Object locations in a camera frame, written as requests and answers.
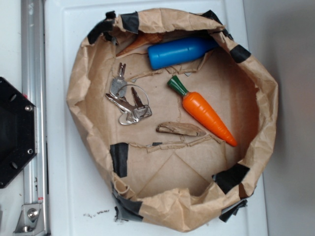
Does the brown wood chip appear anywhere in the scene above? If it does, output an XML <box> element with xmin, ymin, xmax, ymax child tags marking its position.
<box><xmin>156</xmin><ymin>122</ymin><xmax>206</xmax><ymax>137</ymax></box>

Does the silver key bunch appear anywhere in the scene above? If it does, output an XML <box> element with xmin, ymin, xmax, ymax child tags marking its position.
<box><xmin>105</xmin><ymin>63</ymin><xmax>152</xmax><ymax>125</ymax></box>

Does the orange toy carrot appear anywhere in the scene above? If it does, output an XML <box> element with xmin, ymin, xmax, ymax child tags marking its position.
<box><xmin>167</xmin><ymin>76</ymin><xmax>237</xmax><ymax>147</ymax></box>

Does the blue plastic bottle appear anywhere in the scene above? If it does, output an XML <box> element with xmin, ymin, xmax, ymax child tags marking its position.
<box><xmin>148</xmin><ymin>37</ymin><xmax>219</xmax><ymax>70</ymax></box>

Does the brown spiral seashell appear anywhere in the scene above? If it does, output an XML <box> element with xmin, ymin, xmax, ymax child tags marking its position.
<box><xmin>116</xmin><ymin>32</ymin><xmax>164</xmax><ymax>57</ymax></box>

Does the white plastic tray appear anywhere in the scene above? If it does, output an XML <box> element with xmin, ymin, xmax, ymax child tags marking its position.
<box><xmin>43</xmin><ymin>0</ymin><xmax>270</xmax><ymax>236</ymax></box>

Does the aluminium frame rail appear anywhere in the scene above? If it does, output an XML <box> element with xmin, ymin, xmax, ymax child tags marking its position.
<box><xmin>21</xmin><ymin>0</ymin><xmax>51</xmax><ymax>236</ymax></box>

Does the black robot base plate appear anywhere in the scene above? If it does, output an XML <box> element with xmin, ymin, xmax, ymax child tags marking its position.
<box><xmin>0</xmin><ymin>77</ymin><xmax>36</xmax><ymax>189</ymax></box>

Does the metal corner bracket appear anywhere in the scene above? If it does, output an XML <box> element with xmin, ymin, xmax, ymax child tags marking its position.
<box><xmin>13</xmin><ymin>203</ymin><xmax>45</xmax><ymax>236</ymax></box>

